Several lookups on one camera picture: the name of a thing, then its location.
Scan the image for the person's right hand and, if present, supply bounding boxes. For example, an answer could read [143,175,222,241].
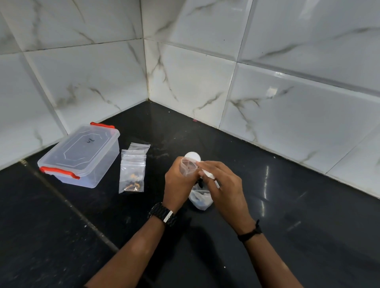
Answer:
[196,160,256,235]

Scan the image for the person's left hand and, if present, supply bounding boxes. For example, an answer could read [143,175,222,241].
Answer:
[162,156,202,213]

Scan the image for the small clear plastic container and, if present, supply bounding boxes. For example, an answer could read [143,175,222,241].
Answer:
[179,157,199,178]

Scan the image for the person's left forearm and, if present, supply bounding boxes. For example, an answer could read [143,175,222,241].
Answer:
[85,214,167,288]

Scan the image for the person's right forearm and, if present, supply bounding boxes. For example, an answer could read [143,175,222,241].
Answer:
[241,232,304,288]

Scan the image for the crumpled clear plastic bag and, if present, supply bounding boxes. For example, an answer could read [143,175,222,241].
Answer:
[188,177,214,211]

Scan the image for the clear zip bag brown items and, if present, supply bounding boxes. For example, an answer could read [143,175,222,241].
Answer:
[118,160,146,194]

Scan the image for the black wrist watch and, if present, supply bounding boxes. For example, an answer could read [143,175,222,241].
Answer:
[147,202,178,228]

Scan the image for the black wristband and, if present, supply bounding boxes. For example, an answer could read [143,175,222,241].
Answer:
[237,220,263,243]

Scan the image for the clear storage box red latches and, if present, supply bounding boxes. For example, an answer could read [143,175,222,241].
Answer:
[37,122,121,189]

